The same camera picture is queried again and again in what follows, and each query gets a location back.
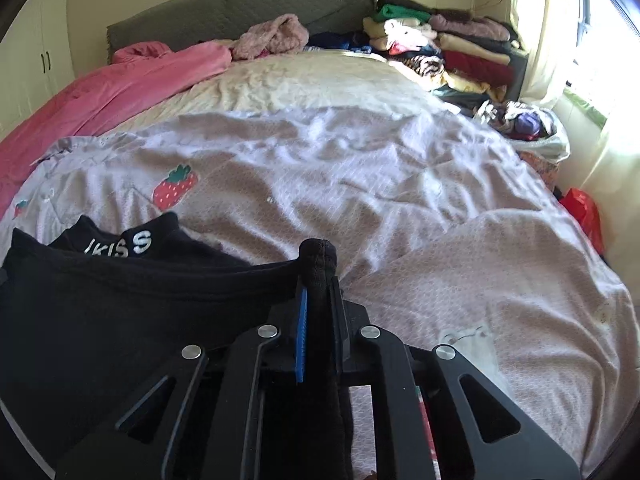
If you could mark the beige bed sheet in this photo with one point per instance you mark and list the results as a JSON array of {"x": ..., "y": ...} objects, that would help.
[{"x": 310, "y": 80}]

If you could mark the cream curtain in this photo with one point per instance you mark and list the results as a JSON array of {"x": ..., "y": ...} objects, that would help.
[{"x": 540, "y": 35}]

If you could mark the cream wardrobe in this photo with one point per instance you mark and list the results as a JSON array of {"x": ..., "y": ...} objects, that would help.
[{"x": 35, "y": 60}]

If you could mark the pile of folded clothes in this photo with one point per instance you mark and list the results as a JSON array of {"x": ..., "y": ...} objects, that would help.
[{"x": 475, "y": 60}]

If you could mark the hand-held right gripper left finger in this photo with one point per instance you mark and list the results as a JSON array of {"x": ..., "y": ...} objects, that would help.
[{"x": 301, "y": 335}]

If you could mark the pink fluffy garment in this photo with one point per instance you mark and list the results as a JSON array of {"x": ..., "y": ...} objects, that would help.
[{"x": 270, "y": 35}]

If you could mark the grey quilted headboard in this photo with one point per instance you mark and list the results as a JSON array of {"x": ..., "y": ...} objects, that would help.
[{"x": 200, "y": 15}]

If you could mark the red plastic bag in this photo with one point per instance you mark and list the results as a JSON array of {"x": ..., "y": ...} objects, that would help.
[{"x": 580, "y": 207}]

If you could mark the pink blanket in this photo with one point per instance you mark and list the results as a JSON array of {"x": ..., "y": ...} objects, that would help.
[{"x": 100, "y": 90}]

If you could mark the window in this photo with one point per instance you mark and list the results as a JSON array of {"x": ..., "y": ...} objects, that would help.
[{"x": 610, "y": 60}]

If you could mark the white bag of clothes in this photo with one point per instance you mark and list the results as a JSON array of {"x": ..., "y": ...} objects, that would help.
[{"x": 530, "y": 125}]

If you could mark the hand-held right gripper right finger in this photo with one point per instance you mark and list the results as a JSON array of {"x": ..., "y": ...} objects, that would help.
[{"x": 339, "y": 325}]

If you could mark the dark blue clothes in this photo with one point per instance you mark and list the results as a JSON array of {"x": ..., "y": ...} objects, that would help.
[{"x": 335, "y": 40}]

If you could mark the black sweater with orange patches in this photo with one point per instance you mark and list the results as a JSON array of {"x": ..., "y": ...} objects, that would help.
[{"x": 125, "y": 310}]

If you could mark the lilac strawberry print quilt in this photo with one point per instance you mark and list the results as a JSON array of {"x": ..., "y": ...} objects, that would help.
[{"x": 375, "y": 185}]

